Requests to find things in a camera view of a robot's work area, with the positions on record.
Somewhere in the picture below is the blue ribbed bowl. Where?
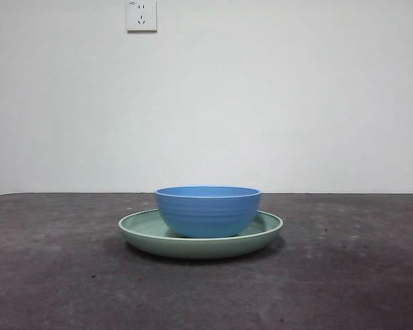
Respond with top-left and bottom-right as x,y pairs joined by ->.
154,186 -> 262,239

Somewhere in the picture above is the green round plate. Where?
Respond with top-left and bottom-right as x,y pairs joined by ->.
118,208 -> 284,260

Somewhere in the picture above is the white wall socket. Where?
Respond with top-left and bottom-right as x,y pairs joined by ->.
126,0 -> 158,34

